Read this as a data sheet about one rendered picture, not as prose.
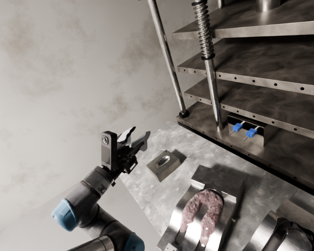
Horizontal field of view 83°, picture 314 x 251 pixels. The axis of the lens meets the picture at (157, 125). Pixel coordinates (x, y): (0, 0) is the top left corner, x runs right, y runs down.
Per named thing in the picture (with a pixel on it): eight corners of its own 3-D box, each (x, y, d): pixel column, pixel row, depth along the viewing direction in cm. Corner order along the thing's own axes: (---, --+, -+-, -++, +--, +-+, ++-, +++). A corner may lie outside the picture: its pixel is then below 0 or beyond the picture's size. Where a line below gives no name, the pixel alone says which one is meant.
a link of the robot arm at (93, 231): (109, 254, 51) (89, 239, 45) (88, 234, 58) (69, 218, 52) (127, 228, 55) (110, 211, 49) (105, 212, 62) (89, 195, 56)
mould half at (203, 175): (206, 288, 75) (202, 281, 69) (159, 250, 91) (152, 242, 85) (244, 190, 101) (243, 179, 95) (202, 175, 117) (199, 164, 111)
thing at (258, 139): (263, 147, 121) (263, 127, 111) (229, 132, 141) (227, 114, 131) (301, 108, 136) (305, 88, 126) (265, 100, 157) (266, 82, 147)
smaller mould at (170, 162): (160, 183, 123) (157, 176, 119) (149, 171, 135) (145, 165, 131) (181, 164, 130) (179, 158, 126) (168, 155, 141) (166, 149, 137)
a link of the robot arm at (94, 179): (78, 176, 52) (95, 188, 47) (89, 164, 54) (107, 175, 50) (89, 189, 56) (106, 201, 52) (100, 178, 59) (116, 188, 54)
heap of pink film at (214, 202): (208, 250, 80) (205, 243, 75) (176, 229, 91) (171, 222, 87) (229, 200, 93) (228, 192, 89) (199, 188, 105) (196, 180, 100)
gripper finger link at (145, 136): (152, 140, 66) (132, 155, 63) (148, 128, 62) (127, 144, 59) (158, 144, 64) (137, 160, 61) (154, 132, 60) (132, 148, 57)
